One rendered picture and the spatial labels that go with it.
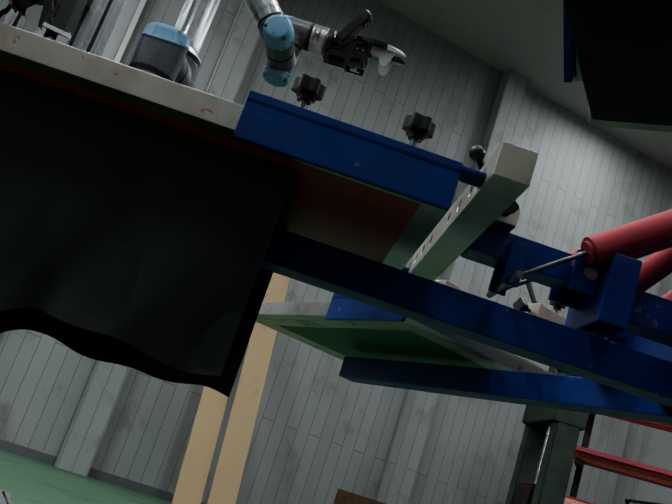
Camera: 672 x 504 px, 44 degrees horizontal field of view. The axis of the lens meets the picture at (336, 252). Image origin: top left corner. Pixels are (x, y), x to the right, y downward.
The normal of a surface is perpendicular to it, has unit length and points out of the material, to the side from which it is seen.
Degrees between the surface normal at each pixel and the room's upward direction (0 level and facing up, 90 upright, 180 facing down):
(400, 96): 90
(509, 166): 90
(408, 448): 90
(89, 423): 90
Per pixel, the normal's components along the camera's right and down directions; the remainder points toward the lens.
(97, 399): 0.40, -0.13
